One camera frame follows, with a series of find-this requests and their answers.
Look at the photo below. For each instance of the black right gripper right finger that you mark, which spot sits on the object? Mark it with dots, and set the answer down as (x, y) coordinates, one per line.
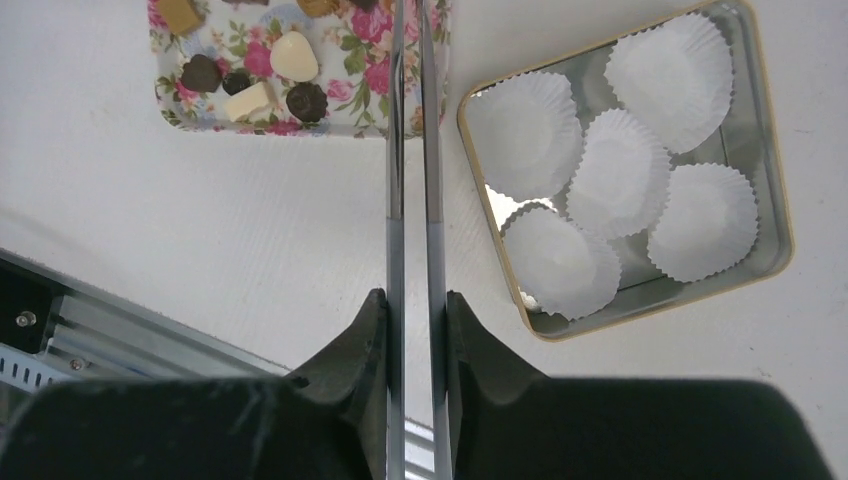
(508, 420)

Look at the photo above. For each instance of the dark square chocolate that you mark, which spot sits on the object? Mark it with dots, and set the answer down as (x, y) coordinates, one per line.
(366, 6)

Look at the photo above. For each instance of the caramel ridged round chocolate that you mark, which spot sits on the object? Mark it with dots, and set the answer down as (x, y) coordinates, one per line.
(318, 8)

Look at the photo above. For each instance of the dark fluted round chocolate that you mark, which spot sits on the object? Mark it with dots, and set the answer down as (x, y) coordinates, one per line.
(307, 102)

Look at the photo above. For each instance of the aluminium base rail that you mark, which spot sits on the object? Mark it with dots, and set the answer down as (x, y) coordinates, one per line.
(56, 330)

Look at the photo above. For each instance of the white dome chocolate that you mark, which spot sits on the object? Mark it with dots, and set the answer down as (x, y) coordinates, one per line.
(292, 57)

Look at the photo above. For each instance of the caramel square chocolate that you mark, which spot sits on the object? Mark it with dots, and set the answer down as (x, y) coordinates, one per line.
(180, 16)

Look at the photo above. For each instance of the white rectangular chocolate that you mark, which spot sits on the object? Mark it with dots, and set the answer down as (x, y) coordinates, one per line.
(245, 103)

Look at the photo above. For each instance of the dark hexagon chocolate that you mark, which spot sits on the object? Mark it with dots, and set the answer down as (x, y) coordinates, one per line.
(201, 74)

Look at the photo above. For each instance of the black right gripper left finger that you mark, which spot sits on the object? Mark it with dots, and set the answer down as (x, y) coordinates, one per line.
(327, 419)

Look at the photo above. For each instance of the floral rectangular tray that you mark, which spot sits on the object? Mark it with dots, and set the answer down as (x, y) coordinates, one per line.
(352, 49)

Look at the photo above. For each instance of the white paper cup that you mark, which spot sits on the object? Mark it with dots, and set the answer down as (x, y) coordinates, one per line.
(677, 78)
(567, 270)
(621, 183)
(709, 224)
(526, 134)

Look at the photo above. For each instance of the gold square tin box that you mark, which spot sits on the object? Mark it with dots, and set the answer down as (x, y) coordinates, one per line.
(745, 141)

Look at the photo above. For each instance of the small dark round chocolate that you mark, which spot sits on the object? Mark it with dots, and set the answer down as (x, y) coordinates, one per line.
(236, 81)

